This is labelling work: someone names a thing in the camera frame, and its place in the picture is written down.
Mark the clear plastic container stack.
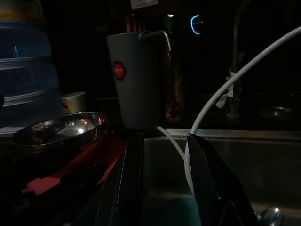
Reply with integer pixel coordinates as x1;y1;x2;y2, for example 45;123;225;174
0;0;63;136

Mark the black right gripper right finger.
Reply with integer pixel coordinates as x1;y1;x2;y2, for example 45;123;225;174
187;133;259;226

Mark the blue glowing ring light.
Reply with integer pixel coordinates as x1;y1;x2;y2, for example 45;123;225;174
190;15;201;35

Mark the chrome gooseneck faucet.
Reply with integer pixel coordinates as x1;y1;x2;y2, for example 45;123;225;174
226;0;250;118

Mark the oil bottle with green cap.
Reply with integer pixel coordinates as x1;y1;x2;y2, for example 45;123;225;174
164;50;186;121

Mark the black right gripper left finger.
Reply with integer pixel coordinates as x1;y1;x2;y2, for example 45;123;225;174
94;133;144;226

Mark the thick white hose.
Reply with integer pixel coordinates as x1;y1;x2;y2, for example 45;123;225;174
184;25;301;196

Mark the teal plate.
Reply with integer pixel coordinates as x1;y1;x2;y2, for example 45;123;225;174
144;193;198;226

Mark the chrome sink drain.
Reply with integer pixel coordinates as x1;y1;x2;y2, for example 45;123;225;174
257;206;283;226

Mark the grey water filter canister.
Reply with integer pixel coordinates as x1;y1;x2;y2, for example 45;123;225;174
106;30;172;130

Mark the stainless steel sink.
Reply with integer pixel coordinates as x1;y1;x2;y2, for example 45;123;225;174
143;128;301;226

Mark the white printed cup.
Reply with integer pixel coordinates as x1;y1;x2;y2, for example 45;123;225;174
60;91;88;115

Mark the round chrome hole cover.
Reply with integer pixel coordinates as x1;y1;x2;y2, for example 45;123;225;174
259;105;296;121

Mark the pink plate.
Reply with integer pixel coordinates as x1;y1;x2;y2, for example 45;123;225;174
22;136;127;196

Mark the thin white hose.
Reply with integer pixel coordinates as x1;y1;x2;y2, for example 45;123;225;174
156;125;186;162

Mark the stainless steel bowl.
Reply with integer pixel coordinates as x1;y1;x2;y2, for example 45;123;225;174
13;111;108;148

